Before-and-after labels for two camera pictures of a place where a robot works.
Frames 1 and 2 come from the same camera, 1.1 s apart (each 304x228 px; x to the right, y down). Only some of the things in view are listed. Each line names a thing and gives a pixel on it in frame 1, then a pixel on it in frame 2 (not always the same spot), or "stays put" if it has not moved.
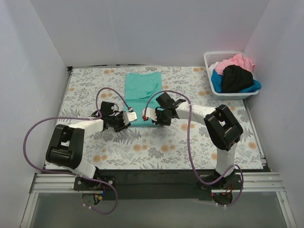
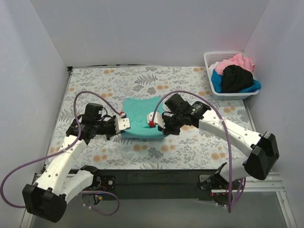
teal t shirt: x=138 y=87 to x=137 y=108
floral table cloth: x=183 y=144 stays put
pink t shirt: x=237 y=59 stays put
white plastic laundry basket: x=211 y=57 stays put
